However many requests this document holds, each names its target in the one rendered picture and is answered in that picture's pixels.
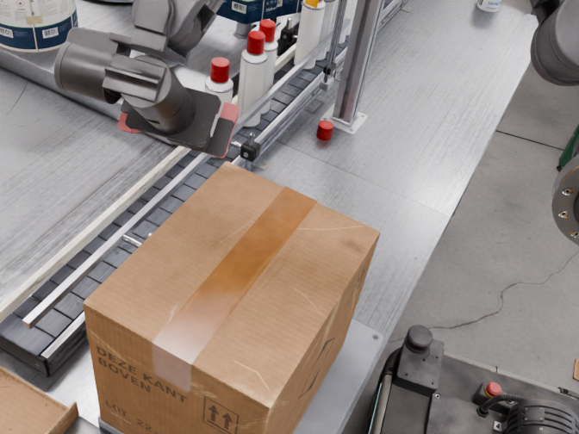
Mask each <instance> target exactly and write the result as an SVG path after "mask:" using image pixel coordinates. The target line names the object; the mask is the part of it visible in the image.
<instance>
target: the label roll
mask: <svg viewBox="0 0 579 434"><path fill-rule="evenodd" d="M74 27H78V15H77V7H76V0H0V46H1V47H5V48H8V49H10V50H14V51H19V52H31V53H33V52H44V51H49V50H53V49H56V48H59V47H61V46H62V45H63V44H64V43H65V41H66V38H67V35H68V32H69V31H70V29H71V28H74Z"/></svg>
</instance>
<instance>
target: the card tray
mask: <svg viewBox="0 0 579 434"><path fill-rule="evenodd" d="M78 416H79V412H78V404H77V402H76V401H75V400H74V401H73V402H72V403H71V404H70V405H69V407H67V406H65V405H63V404H62V403H60V402H59V401H57V400H56V399H54V398H52V397H51V396H49V395H48V394H45V393H44V392H42V391H40V390H39V389H38V388H36V387H34V386H33V385H31V384H29V383H28V382H26V381H24V380H23V379H22V378H20V377H18V376H17V375H14V374H13V373H11V372H9V371H8V370H7V369H5V368H3V367H2V366H0V434H64V433H65V431H66V430H67V429H68V428H69V427H70V426H71V424H72V423H73V422H74V421H75V420H76V419H77V417H78Z"/></svg>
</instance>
